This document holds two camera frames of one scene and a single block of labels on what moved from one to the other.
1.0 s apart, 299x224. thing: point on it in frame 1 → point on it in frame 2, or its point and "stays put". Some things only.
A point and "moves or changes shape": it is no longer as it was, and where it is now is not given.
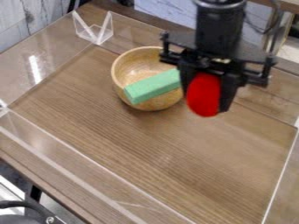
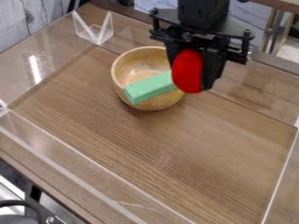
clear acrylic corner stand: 96,34 stays put
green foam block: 143,90 stays put
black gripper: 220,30 → 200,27
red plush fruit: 201,93 moves or changes shape
